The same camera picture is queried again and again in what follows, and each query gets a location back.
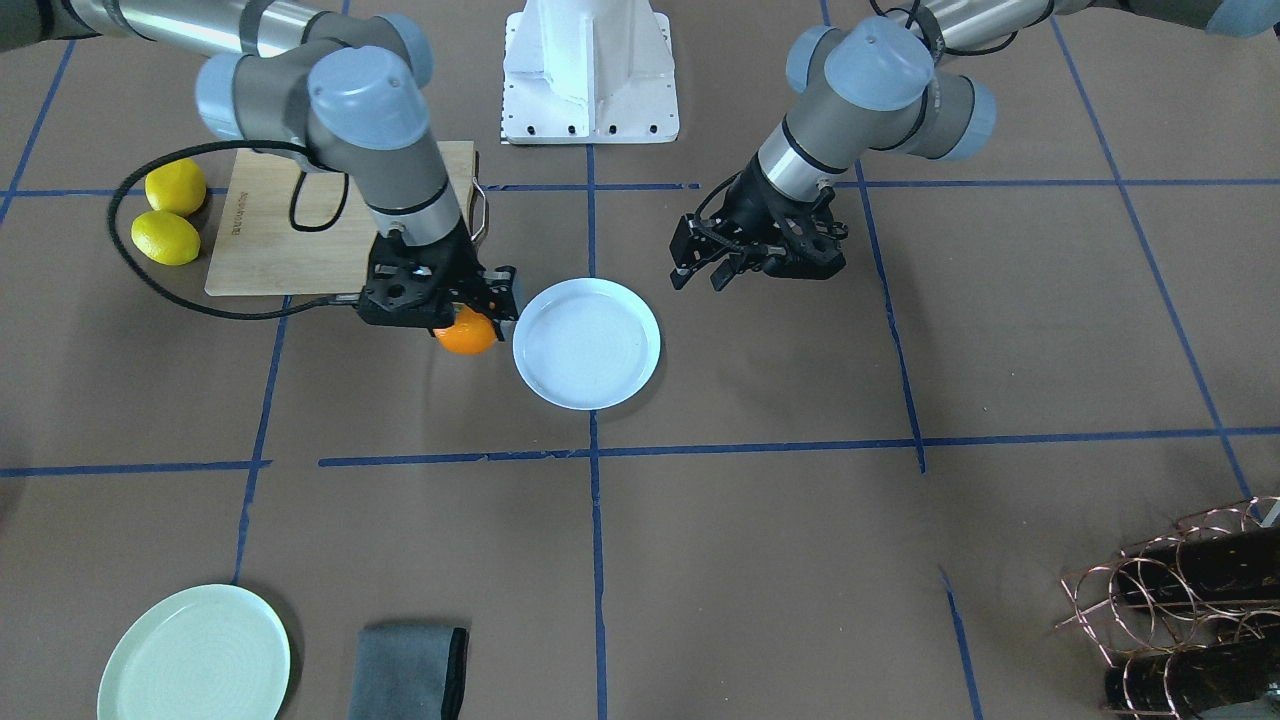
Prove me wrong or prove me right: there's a dark wine bottle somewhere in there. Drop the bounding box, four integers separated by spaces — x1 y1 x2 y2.
1114 527 1279 612
1103 639 1279 719

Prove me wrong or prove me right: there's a light blue plate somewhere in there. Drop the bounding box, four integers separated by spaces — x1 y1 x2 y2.
512 278 662 411

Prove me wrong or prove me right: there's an orange fruit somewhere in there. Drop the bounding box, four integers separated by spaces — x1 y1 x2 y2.
431 304 498 356

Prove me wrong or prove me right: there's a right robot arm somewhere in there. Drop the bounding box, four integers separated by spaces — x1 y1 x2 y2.
3 1 520 332

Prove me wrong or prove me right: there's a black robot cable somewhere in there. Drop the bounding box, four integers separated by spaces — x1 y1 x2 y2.
108 138 364 322

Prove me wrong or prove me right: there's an upper yellow lemon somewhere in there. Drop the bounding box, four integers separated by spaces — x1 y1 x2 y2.
143 158 209 217

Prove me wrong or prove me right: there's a copper wire wine rack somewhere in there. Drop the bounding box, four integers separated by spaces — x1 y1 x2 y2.
1059 496 1279 719

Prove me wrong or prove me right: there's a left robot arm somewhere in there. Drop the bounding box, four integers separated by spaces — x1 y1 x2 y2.
669 1 1088 290

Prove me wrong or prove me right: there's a bamboo cutting board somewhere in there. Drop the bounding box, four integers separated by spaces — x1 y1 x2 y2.
204 140 489 299

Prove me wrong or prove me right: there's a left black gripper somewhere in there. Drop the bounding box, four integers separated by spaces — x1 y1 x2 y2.
669 160 849 292

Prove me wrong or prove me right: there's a light green plate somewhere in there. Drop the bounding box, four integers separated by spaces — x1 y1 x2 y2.
96 584 292 719

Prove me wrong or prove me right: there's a lower yellow lemon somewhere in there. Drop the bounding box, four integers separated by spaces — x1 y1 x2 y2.
131 210 201 266

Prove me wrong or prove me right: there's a yellow lemon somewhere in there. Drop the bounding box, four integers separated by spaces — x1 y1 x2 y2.
131 210 201 266
143 158 209 217

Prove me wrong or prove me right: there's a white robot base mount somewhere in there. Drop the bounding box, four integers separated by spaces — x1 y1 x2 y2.
500 1 681 146

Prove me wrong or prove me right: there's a grey folded cloth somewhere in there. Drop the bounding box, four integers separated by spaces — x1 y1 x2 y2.
347 623 470 719

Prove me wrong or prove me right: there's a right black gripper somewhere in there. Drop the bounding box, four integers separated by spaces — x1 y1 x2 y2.
356 222 520 332

